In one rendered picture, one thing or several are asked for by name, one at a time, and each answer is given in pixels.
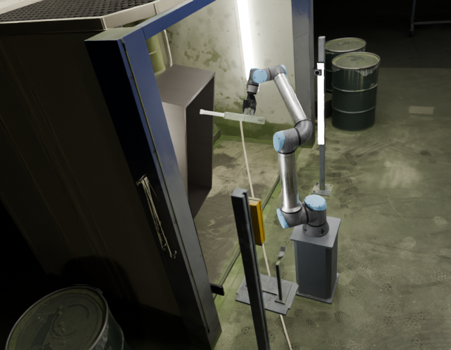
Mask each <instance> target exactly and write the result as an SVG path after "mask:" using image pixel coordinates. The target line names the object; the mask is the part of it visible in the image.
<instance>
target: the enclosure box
mask: <svg viewBox="0 0 451 350"><path fill-rule="evenodd" d="M156 82H157V86H158V91H159V93H160V96H161V101H162V104H163V109H164V112H165V117H166V120H167V125H168V128H169V131H170V135H171V138H172V143H173V146H174V151H175V154H176V157H177V162H178V165H179V170H180V172H181V177H182V181H183V185H184V188H185V191H186V196H187V199H188V203H190V208H191V211H192V215H193V219H195V217H196V216H197V213H198V212H199V210H200V208H201V207H202V205H203V203H204V202H205V200H206V198H207V196H208V194H209V192H210V191H211V189H212V179H213V130H214V115H207V114H200V113H199V112H200V110H206V111H211V112H214V105H215V72H214V71H210V70H206V69H199V68H194V67H188V66H183V65H176V64H173V65H172V66H171V67H170V68H169V69H168V70H167V71H165V72H164V73H163V74H162V75H161V76H159V77H158V78H157V79H156Z"/></svg>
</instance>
